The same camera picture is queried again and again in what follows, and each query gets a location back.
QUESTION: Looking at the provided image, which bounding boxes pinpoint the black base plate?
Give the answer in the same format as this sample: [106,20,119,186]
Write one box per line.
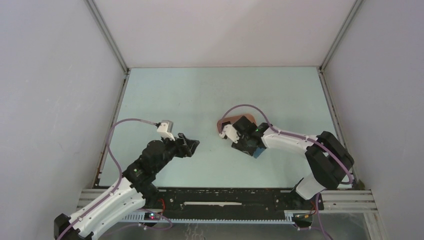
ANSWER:
[144,187,324,221]

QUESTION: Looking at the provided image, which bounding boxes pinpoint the purple cable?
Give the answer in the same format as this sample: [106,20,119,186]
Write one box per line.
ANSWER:
[56,118,160,240]
[220,104,354,185]

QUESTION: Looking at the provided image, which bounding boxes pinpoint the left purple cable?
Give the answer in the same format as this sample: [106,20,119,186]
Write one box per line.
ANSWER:
[56,118,160,240]

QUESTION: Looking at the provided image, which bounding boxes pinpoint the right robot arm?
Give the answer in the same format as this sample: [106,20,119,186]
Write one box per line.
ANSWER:
[220,115,355,209]

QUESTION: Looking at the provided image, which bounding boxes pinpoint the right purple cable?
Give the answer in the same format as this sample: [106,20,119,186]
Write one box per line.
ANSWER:
[220,104,354,185]

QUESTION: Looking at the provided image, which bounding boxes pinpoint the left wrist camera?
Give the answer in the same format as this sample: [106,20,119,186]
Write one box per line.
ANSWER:
[156,120,176,141]

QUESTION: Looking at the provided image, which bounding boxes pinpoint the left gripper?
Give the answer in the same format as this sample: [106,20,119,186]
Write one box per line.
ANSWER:
[153,132,199,173]

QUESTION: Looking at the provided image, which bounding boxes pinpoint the blue card holder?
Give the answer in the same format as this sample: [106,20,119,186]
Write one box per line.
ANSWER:
[252,147,266,159]

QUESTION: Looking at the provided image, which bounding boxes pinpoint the pink oval tray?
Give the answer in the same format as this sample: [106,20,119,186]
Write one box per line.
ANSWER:
[216,113,258,135]

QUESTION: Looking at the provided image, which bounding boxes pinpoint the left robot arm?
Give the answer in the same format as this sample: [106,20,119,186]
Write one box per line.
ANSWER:
[53,133,200,240]

